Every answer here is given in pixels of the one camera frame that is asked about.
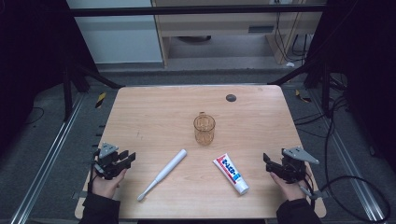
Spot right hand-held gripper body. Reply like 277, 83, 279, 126
274, 146, 320, 185

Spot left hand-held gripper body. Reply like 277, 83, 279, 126
92, 142, 126, 181

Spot white toothbrush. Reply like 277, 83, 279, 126
136, 148, 189, 203

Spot white toothpaste tube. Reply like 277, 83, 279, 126
212, 152, 250, 196

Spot amber glass cup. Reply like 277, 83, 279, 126
192, 111, 217, 147

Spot person's right hand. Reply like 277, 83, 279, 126
269, 172, 313, 203

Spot person's left hand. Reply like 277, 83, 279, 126
91, 167, 128, 201

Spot yellow black tape strip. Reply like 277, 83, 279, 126
294, 89, 313, 104
94, 91, 107, 109

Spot black metal stand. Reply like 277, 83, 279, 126
268, 57, 332, 119
61, 60, 126, 123

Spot black curtain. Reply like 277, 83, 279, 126
305, 0, 396, 173
0, 0, 98, 157

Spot white cabinet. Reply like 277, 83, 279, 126
65, 0, 164, 65

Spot light wooden desk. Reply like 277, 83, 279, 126
150, 0, 327, 68

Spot black gripper strap cable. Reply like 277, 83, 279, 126
87, 150, 101, 194

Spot black cable with grey plug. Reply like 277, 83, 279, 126
298, 172, 316, 208

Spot grey table bracket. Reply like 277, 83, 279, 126
312, 189, 330, 201
71, 190, 88, 201

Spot aluminium floor rail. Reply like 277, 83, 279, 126
310, 89, 388, 224
10, 92, 86, 224

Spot black floor cable bundle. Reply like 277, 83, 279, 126
293, 94, 350, 175

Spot thin black floor cable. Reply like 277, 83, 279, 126
23, 105, 46, 126

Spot black looped floor cable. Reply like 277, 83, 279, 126
319, 175, 392, 224

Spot black cables under desk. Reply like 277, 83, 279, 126
273, 11, 313, 63

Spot black horizontal frame bar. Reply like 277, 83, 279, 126
69, 4, 327, 18

